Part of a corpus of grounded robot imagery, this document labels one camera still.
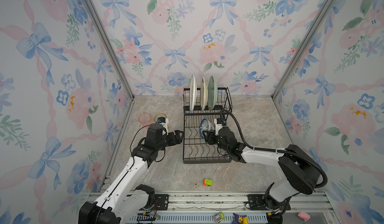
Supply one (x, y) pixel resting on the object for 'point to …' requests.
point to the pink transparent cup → (145, 119)
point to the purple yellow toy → (239, 219)
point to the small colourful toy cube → (207, 182)
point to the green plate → (212, 92)
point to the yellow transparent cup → (158, 116)
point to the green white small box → (219, 217)
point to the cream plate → (204, 93)
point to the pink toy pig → (305, 216)
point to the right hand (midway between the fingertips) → (206, 130)
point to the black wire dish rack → (199, 104)
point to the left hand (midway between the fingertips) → (178, 132)
